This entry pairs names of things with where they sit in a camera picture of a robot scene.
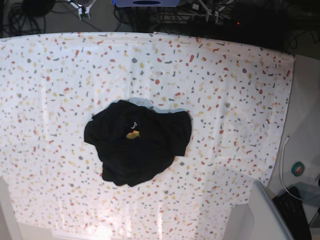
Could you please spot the terrazzo patterned tablecloth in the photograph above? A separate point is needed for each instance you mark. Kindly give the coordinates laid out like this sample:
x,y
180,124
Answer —
x,y
52,84

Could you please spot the white bin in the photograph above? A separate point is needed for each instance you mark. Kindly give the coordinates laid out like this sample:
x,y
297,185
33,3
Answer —
x,y
259,219

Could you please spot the black keyboard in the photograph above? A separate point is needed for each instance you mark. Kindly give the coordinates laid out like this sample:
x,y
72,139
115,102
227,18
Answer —
x,y
293,214

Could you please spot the blue box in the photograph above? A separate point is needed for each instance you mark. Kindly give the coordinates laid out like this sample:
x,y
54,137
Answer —
x,y
146,3

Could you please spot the black t-shirt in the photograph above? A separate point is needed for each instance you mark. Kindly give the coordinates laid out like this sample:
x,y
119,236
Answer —
x,y
135,143

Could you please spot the green tape roll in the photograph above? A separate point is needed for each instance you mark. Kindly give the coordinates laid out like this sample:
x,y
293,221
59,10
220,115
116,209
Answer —
x,y
298,169

